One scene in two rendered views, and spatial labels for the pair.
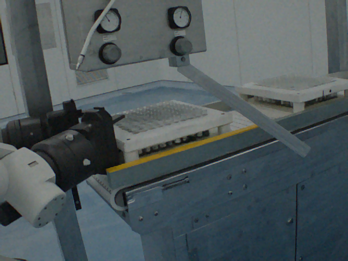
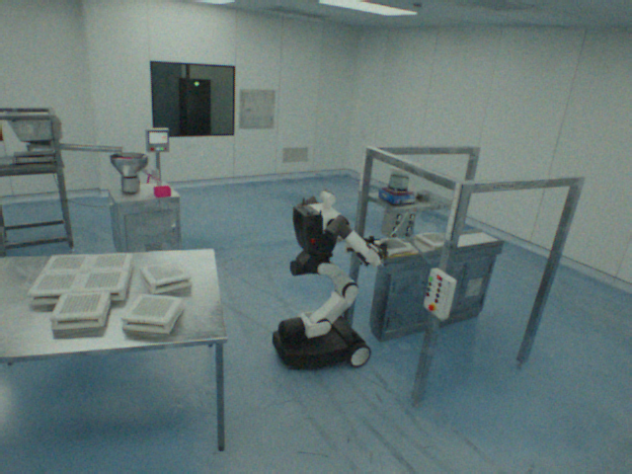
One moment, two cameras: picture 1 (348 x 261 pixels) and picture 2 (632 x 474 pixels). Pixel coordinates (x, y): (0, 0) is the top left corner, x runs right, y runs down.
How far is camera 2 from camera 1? 265 cm
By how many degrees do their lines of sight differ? 6
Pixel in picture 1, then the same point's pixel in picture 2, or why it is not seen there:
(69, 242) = (355, 274)
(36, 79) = (361, 226)
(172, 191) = (395, 265)
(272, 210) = (418, 276)
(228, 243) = (404, 282)
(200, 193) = (401, 267)
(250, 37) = (429, 159)
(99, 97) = (297, 174)
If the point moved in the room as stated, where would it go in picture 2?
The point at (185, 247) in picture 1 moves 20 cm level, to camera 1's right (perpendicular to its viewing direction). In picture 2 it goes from (393, 280) to (418, 282)
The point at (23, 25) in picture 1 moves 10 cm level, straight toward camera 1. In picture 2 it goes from (362, 211) to (368, 216)
